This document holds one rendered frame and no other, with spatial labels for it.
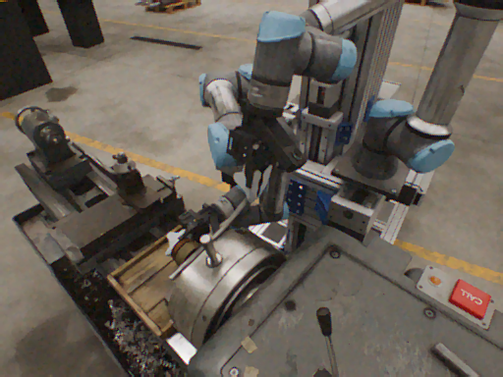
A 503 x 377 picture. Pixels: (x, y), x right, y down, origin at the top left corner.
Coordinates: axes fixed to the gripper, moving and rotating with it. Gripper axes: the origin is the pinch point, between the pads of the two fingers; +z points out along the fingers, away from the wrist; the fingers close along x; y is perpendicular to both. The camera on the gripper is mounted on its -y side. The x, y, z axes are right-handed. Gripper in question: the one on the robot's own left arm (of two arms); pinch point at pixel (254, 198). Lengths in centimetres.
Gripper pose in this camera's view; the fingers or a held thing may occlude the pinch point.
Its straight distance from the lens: 67.4
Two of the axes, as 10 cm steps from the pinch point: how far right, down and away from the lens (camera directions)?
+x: -6.3, 2.8, -7.2
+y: -7.5, -4.5, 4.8
